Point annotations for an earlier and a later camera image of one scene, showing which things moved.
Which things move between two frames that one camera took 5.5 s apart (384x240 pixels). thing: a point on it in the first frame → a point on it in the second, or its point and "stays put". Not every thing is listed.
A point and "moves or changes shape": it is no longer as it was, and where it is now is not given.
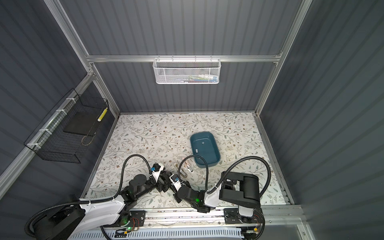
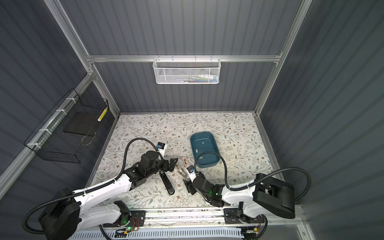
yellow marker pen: [99, 119] stays put
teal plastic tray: [203, 144] stays put
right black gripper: [176, 195] → [190, 186]
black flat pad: [83, 123] stays put
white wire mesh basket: [186, 71] stays put
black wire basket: [65, 134] stays put
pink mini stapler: [188, 166] moves or changes shape
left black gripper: [165, 186] → [172, 164]
